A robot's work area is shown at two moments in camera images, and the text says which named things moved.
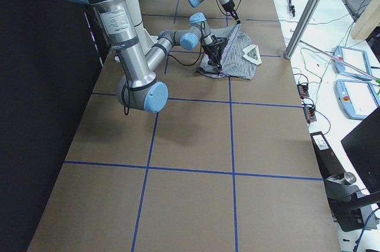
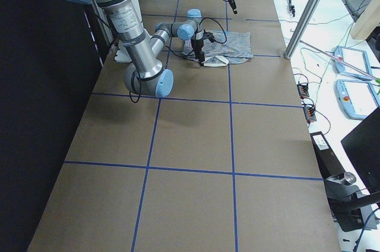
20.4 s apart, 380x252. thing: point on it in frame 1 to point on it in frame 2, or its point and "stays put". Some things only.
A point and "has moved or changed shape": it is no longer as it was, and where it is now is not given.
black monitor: (362, 145) stays put
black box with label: (329, 164) stays put
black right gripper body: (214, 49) to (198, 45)
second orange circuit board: (309, 113) stays put
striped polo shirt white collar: (238, 59) has moved or changed shape
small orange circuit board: (303, 90) stays put
